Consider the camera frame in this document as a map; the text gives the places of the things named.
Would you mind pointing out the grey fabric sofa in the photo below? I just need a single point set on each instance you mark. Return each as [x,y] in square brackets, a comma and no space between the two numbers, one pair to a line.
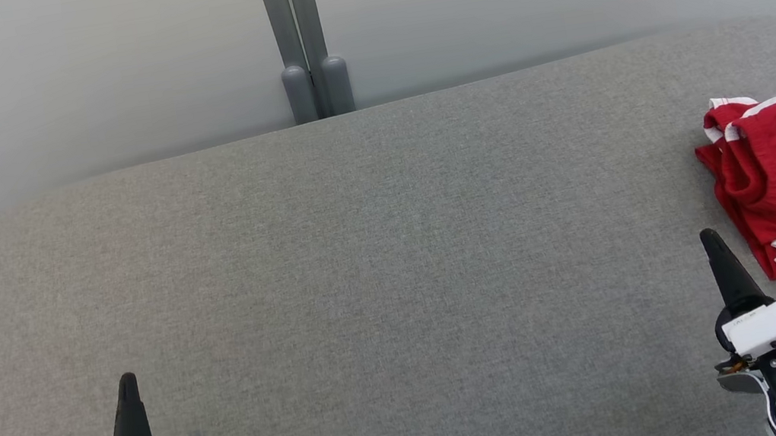
[368,290]

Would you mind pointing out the grey partition post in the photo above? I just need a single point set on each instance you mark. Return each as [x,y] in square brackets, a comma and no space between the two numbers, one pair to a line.
[338,87]
[299,96]

